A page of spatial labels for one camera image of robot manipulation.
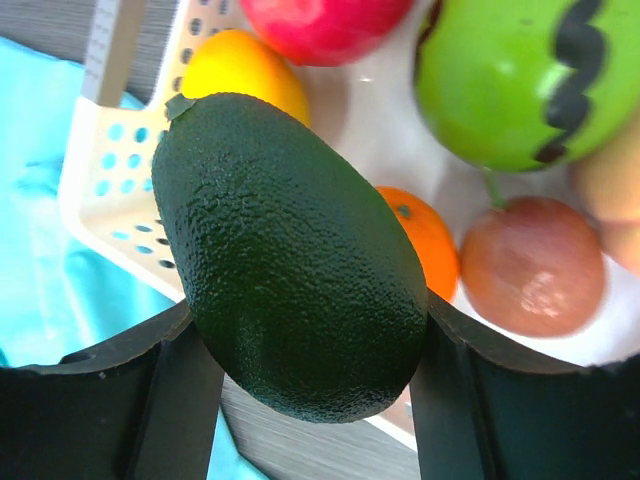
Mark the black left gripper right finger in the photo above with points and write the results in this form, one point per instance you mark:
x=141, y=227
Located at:
x=487, y=407

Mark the red fake apple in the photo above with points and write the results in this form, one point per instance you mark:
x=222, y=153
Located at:
x=324, y=33

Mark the yellow fake lemon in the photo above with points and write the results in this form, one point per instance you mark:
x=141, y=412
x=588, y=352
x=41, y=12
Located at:
x=236, y=61

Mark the dark green fake avocado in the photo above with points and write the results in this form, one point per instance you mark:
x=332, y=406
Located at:
x=300, y=280

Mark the fake peach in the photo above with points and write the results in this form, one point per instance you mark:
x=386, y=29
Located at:
x=607, y=183

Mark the orange fake orange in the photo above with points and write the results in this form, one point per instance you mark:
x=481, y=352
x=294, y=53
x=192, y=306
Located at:
x=430, y=238

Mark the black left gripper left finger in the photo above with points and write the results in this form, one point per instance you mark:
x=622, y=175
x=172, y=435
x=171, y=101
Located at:
x=140, y=405

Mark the white perforated plastic basket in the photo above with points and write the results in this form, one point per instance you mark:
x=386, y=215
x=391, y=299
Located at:
x=366, y=114

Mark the green fake fruit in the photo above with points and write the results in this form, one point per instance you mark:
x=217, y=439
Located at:
x=522, y=85

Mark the brown fake kiwi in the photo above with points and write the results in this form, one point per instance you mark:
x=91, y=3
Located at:
x=533, y=267

